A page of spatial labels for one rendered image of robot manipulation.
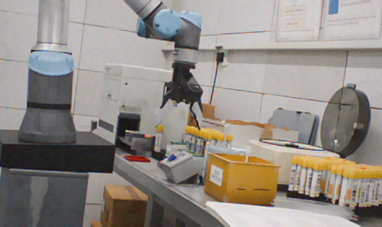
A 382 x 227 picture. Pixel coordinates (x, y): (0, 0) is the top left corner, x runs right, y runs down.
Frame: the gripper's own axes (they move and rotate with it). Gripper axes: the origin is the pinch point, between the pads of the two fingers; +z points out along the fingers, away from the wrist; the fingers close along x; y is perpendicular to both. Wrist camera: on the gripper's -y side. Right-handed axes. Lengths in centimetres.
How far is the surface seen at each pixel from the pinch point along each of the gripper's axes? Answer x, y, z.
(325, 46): -52, 1, -33
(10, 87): 21, 172, 0
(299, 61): -57, 21, -28
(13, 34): 22, 172, -28
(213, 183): 7.5, -37.5, 8.5
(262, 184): -0.7, -45.8, 6.6
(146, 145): 0.9, 21.4, 8.1
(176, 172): 11.9, -25.5, 8.4
